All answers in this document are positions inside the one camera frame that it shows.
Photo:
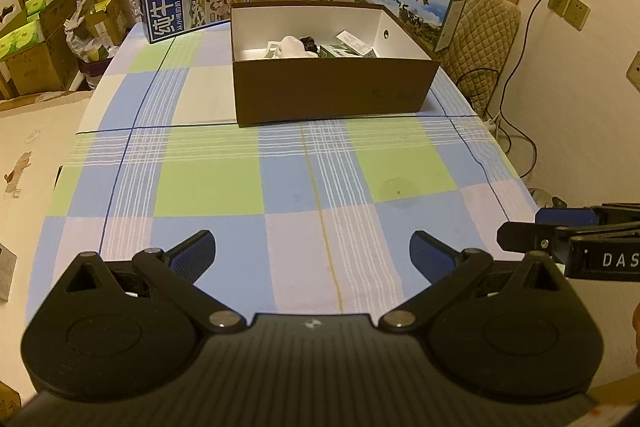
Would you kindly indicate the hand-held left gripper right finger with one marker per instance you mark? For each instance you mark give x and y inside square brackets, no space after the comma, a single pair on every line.
[432,254]

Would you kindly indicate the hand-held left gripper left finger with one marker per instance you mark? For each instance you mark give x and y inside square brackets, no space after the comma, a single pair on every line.
[192,252]

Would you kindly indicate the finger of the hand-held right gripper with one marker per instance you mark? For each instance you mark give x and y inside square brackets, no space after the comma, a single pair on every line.
[525,236]
[565,216]

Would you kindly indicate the brown cardboard box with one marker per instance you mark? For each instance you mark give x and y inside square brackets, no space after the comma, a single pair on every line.
[325,87]

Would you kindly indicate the green and white medicine box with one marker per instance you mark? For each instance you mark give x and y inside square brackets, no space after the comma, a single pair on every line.
[337,51]

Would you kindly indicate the long white box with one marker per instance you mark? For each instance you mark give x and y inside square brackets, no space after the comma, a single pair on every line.
[356,41]

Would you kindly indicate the white cloth pouch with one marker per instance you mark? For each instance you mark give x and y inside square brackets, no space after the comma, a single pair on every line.
[292,47]

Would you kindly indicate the dark snack packet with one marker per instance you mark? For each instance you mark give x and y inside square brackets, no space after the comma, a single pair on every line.
[310,43]

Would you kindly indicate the white power strip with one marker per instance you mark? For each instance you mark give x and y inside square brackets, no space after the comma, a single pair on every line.
[492,124]

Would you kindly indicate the small grey box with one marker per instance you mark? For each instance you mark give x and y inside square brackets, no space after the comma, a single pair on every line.
[6,272]

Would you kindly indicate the beige printed sheet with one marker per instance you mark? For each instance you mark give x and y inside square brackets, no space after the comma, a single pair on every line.
[35,147]

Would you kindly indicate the quilted chair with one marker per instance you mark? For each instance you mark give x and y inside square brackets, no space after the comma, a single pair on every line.
[485,37]

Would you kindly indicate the white plastic bag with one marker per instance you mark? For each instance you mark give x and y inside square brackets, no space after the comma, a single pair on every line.
[80,39]

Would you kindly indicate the plain cardboard box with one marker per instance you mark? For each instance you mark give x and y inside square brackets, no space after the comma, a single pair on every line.
[35,69]

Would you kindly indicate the white carrier of green packs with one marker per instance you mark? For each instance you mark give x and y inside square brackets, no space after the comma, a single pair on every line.
[17,37]

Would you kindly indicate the cardboard box of green packs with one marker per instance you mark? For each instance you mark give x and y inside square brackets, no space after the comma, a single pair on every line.
[50,2]

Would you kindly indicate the beige wall socket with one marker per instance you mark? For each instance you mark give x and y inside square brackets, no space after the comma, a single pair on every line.
[572,12]

